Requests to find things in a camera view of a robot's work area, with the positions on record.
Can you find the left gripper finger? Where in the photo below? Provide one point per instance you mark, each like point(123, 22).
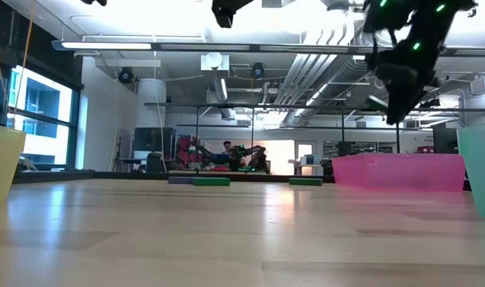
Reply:
point(223, 18)

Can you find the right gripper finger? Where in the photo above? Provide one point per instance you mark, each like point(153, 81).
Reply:
point(400, 107)

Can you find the blue-violet wooden block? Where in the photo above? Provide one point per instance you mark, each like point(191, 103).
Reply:
point(180, 180)

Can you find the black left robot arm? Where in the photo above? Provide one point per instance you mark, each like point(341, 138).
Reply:
point(94, 2)

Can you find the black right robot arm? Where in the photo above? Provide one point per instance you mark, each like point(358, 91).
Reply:
point(430, 24)

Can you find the black background robot arm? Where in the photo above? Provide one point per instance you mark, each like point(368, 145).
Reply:
point(258, 159)

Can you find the overhead light bar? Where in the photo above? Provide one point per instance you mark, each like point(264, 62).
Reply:
point(226, 48)

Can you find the white ceiling lamp box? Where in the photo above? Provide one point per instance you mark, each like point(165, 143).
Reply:
point(214, 60)

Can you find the black computer monitor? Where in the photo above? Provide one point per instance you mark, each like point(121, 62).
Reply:
point(446, 140)

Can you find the black ceiling speaker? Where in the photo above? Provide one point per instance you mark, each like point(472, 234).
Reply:
point(257, 71)
point(126, 75)

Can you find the pink plastic bin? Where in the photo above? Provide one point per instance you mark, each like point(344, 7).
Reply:
point(402, 173)

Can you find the silver ceiling pipes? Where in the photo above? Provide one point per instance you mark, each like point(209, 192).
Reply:
point(302, 79)

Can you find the teal plastic bin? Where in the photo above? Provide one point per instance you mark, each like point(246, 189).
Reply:
point(482, 171)

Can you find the white round column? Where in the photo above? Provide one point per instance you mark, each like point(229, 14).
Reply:
point(151, 99)

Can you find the person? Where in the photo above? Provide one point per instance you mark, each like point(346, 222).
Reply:
point(227, 146)

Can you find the red tool cabinet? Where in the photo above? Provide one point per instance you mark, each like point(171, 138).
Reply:
point(186, 149)

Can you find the black cabinet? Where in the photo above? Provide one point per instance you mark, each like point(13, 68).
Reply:
point(154, 139)

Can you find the black tripod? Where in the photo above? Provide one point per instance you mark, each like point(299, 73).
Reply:
point(118, 159)

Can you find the yellow plastic bin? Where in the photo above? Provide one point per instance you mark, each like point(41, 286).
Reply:
point(3, 167)

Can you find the black ceiling camera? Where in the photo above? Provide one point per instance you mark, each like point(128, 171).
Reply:
point(430, 103)

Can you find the black metal rack frame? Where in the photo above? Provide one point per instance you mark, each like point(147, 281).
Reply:
point(252, 127)

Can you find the dark window frame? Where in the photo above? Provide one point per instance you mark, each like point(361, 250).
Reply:
point(73, 135)

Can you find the black aluminium table frame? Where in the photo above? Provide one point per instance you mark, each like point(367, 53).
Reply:
point(107, 174)

